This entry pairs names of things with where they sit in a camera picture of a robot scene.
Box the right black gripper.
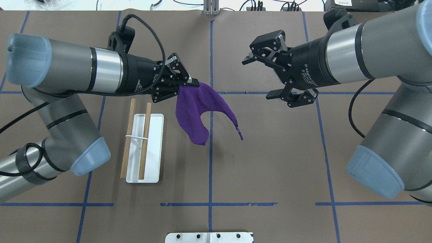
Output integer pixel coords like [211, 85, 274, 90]
[242, 30, 340, 108]

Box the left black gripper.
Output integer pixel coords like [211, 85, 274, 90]
[127, 53, 200, 103]

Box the purple towel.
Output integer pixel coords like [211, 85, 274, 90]
[175, 82, 244, 146]

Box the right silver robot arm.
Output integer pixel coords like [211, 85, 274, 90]
[242, 0, 431, 206]

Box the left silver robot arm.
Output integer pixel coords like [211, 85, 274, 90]
[1, 31, 199, 203]

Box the black box with label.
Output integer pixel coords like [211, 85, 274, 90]
[324, 0, 396, 12]

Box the white pillar with base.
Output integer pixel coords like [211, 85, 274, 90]
[164, 232, 254, 243]

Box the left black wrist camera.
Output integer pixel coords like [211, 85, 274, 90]
[107, 26, 135, 54]

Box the aluminium frame post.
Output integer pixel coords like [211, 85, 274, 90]
[203, 0, 220, 16]

